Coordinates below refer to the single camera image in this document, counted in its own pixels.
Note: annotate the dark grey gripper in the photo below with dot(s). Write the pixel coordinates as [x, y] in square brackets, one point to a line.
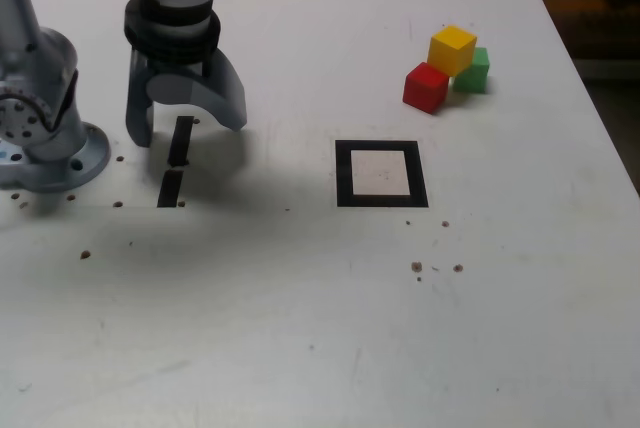
[175, 67]

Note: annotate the red cube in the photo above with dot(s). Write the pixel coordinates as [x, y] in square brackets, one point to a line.
[425, 90]

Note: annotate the yellow cube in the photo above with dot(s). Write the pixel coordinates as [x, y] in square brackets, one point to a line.
[450, 50]

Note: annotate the green cube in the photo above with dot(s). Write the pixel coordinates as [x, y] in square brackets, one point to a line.
[476, 77]

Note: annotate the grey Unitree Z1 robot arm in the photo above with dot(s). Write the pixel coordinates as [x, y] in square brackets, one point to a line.
[50, 73]

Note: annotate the black tape square outline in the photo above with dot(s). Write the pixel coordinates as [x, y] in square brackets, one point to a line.
[342, 173]

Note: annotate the black tape strip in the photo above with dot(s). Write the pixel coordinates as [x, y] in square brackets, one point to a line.
[180, 140]

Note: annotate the brown wooden background furniture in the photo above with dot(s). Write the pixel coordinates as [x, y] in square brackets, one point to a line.
[590, 8]

